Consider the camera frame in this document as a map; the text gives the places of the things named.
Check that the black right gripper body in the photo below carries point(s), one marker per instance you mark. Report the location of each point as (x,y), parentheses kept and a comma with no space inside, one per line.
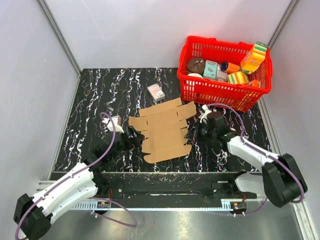
(203,132)

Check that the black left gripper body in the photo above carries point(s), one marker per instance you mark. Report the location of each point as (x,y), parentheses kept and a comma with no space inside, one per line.
(126,144)

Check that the brown cardboard box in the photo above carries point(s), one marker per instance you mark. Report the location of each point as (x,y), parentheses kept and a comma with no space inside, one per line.
(164,127)

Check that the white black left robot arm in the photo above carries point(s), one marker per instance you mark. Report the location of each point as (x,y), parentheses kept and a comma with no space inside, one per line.
(34,215)

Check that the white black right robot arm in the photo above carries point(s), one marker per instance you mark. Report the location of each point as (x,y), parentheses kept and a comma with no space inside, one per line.
(280,179)

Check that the small grey card box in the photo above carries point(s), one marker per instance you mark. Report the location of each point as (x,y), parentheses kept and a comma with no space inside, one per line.
(156,92)

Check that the pink grey small box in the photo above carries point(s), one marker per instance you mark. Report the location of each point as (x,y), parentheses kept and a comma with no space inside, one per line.
(221,76)

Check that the teal small box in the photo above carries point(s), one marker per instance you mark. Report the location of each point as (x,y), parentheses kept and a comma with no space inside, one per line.
(210,70)

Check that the red plastic shopping basket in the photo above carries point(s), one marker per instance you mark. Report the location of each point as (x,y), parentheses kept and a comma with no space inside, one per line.
(206,91)

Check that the white round container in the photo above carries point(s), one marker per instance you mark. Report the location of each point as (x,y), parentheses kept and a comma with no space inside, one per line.
(196,75)

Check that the yellow green striped sponge pack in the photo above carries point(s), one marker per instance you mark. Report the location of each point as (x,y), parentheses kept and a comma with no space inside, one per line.
(238,78)

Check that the small orange packet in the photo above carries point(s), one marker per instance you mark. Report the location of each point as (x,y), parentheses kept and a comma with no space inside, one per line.
(254,83)

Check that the orange can with blue lid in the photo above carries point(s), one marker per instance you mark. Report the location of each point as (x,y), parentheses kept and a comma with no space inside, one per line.
(229,67)

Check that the brown round bread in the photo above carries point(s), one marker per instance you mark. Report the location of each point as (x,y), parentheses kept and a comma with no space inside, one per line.
(196,65)

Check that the tall orange juice carton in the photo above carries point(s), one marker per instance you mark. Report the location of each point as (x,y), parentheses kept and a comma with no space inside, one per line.
(254,58)

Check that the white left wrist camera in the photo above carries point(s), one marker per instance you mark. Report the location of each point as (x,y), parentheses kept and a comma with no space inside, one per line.
(114,125)

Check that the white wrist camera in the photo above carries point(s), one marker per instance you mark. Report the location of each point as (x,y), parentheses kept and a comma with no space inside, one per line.
(114,125)
(203,118)

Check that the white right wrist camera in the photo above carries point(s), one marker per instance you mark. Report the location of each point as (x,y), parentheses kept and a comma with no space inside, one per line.
(203,118)

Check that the aluminium front rail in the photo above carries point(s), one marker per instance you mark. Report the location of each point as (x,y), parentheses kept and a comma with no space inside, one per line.
(162,205)

